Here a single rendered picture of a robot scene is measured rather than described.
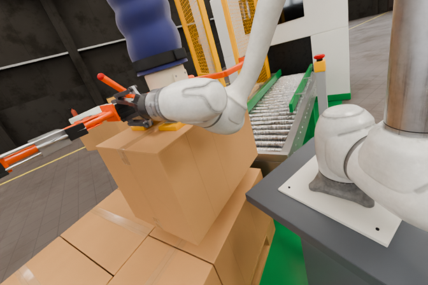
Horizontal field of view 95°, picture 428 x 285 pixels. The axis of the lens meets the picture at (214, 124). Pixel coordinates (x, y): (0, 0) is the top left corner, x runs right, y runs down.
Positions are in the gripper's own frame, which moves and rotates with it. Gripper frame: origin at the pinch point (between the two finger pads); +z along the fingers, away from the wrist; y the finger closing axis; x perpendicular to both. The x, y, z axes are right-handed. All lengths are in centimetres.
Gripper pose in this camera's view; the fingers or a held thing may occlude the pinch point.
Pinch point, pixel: (116, 110)
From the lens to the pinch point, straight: 74.3
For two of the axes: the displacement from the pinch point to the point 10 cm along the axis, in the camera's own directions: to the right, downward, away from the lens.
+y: 2.8, 8.9, 3.6
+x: 4.9, -4.6, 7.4
